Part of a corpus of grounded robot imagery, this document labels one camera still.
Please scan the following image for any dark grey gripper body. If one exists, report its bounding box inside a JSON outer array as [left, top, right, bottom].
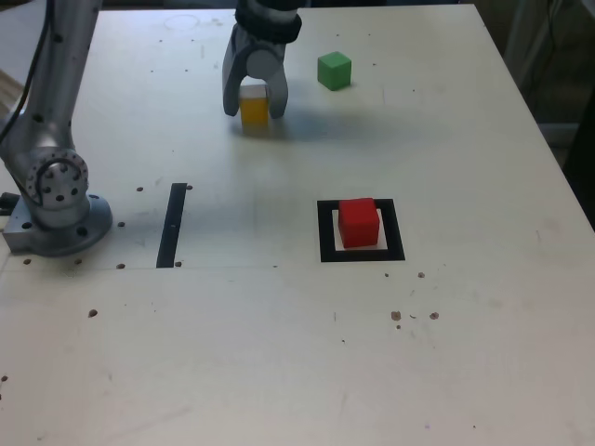
[[230, 24, 286, 60]]

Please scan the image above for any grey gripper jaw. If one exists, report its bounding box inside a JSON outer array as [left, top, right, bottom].
[[245, 48, 290, 121], [220, 43, 248, 118]]

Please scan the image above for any yellow cube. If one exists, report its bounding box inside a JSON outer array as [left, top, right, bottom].
[[239, 84, 271, 131]]

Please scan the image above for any green cube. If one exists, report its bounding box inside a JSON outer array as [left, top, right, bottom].
[[317, 50, 353, 92]]

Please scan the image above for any red cube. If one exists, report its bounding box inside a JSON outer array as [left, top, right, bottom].
[[337, 197, 381, 250]]

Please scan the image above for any black tape square outline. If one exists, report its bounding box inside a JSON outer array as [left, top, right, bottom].
[[316, 198, 406, 264]]

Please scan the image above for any black tape strip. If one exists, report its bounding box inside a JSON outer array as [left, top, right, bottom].
[[155, 182, 188, 269]]

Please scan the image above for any black cable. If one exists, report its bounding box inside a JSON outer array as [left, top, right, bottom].
[[0, 0, 53, 143]]

